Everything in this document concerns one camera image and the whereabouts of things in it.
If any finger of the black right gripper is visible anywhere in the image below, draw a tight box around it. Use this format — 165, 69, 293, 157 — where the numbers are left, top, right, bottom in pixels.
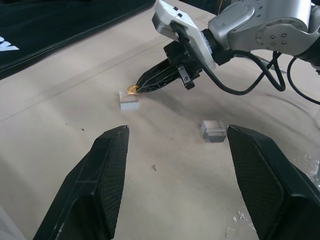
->
138, 66, 181, 96
136, 58, 178, 89

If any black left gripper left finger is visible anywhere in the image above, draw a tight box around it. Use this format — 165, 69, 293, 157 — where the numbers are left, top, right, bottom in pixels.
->
33, 124, 131, 240

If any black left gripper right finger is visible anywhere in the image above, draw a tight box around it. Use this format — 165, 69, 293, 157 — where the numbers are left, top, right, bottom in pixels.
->
225, 124, 320, 240

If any gold coin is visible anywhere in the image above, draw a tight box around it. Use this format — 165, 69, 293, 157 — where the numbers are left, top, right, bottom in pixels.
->
126, 84, 140, 96

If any clear acrylic block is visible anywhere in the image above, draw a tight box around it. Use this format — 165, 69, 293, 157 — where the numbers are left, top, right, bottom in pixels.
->
117, 89, 140, 112
200, 120, 228, 144

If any crumpled clear plastic film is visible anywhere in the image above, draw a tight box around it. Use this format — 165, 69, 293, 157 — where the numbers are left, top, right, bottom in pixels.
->
224, 152, 320, 240

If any black mat with white print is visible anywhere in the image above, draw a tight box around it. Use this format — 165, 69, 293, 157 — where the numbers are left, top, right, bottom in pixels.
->
0, 0, 158, 81

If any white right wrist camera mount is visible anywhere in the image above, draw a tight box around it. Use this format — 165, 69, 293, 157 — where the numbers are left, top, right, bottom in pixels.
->
151, 0, 217, 70

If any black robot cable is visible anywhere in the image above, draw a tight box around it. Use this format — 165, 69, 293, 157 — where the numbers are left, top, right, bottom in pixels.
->
172, 23, 282, 96
286, 56, 320, 105
229, 49, 287, 93

